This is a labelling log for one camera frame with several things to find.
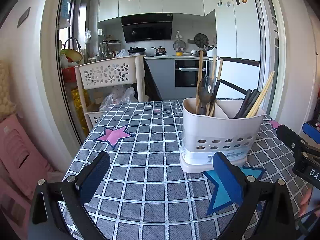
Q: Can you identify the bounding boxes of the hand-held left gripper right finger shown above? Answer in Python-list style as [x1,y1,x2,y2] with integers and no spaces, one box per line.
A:
[212,152,299,240]

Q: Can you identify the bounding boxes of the white refrigerator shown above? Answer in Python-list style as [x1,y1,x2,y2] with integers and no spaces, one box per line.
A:
[215,0,262,99]

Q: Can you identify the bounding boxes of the black wok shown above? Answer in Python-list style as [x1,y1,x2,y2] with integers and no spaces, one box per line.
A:
[127,46,147,55]

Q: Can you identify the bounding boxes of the translucent grey spoon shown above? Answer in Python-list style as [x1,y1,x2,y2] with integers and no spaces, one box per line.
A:
[196,76,216,115]

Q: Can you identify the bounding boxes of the grey wall switch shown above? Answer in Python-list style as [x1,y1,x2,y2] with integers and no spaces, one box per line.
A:
[17,7,31,29]

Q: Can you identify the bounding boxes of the round black pan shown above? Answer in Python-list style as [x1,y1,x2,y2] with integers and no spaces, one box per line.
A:
[194,33,209,48]

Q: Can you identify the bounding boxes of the black cable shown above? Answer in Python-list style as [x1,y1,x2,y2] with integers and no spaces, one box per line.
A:
[295,205,320,235]

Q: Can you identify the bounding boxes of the steel kettle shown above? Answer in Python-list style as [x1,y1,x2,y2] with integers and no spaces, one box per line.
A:
[99,41,109,58]

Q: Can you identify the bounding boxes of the yellow packaging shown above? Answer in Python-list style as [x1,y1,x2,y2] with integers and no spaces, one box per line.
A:
[71,87,91,132]

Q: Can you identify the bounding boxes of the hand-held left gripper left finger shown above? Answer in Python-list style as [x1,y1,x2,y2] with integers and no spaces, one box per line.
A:
[27,151,111,240]

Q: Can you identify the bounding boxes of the black range hood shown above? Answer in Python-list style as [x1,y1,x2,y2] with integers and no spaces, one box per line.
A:
[120,12,173,43]

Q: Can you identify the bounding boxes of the cream basket storage cart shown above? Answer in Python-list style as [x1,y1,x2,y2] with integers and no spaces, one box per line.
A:
[74,55,148,132]

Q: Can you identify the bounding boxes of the grey checked tablecloth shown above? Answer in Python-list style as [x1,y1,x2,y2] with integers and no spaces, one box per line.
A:
[59,99,315,240]

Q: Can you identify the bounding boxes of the colourful dish bowl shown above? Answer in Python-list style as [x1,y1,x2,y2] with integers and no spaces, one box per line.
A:
[59,49,83,68]

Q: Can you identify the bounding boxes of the grey kitchen counter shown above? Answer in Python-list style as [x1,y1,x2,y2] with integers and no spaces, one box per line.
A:
[144,55,218,100]

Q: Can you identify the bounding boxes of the kitchen faucet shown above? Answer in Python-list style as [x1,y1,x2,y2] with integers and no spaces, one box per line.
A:
[64,37,82,50]

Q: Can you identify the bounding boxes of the pink plastic stool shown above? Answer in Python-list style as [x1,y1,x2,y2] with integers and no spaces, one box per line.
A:
[0,115,64,240]

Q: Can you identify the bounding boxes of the white upper cabinets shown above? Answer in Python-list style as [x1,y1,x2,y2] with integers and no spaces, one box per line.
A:
[97,0,215,22]

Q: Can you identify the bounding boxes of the sliding glass door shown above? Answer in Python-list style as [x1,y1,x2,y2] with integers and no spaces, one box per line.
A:
[252,0,287,117]

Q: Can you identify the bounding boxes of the white plastic utensil holder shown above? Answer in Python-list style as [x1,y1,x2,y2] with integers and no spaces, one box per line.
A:
[179,97,266,174]

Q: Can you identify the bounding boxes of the cream knit cushion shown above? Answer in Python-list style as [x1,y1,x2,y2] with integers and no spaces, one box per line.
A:
[0,60,17,120]

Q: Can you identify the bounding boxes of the round metal strainer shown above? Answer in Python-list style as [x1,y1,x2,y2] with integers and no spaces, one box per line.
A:
[173,39,186,52]

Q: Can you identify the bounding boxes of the person's right hand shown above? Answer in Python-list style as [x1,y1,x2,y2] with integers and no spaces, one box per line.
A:
[299,187,314,217]

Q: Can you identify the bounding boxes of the black built-in oven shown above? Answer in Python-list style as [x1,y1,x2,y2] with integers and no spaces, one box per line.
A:
[174,59,208,88]

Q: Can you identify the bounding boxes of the black hanging garment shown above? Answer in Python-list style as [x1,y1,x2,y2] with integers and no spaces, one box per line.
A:
[144,59,163,101]

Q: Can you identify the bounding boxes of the clear plastic bag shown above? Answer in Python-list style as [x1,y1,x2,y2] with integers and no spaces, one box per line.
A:
[99,86,137,112]

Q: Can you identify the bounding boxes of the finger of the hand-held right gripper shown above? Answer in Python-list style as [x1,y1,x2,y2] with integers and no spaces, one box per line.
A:
[302,122,320,138]
[277,124,320,155]

